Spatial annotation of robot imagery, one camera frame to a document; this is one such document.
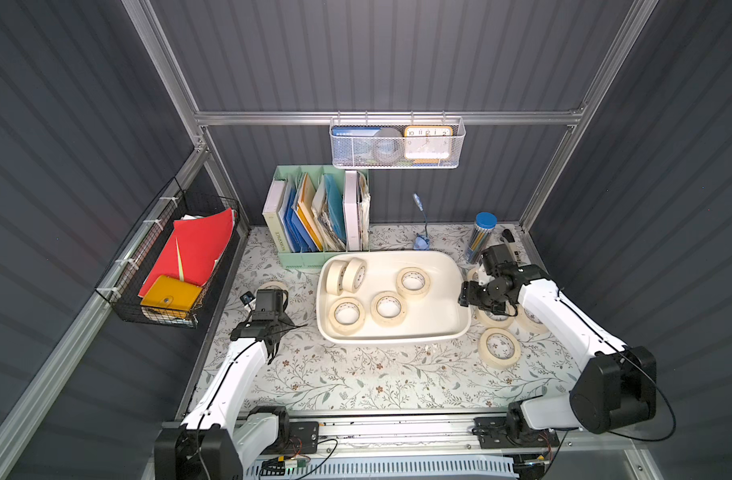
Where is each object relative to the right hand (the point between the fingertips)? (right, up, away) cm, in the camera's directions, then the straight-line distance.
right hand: (477, 300), depth 85 cm
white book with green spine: (-61, +25, +4) cm, 66 cm away
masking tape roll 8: (-25, -8, +7) cm, 27 cm away
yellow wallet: (-74, +5, -20) cm, 77 cm away
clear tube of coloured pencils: (+7, +23, +12) cm, 27 cm away
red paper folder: (-75, +14, -11) cm, 77 cm away
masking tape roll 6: (-36, +6, +9) cm, 38 cm away
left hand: (-58, -6, -1) cm, 59 cm away
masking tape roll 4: (-38, -10, +5) cm, 39 cm away
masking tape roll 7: (-42, +8, +9) cm, 44 cm away
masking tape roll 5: (-16, +3, +18) cm, 24 cm away
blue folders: (-55, +18, +13) cm, 59 cm away
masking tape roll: (+6, -8, +7) cm, 12 cm away
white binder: (-37, +27, +8) cm, 46 cm away
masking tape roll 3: (-65, +3, +18) cm, 68 cm away
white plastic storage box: (-24, -1, +12) cm, 27 cm away
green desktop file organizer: (-44, +27, +9) cm, 53 cm away
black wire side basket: (-82, +8, -23) cm, 85 cm away
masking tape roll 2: (+5, -18, -1) cm, 18 cm away
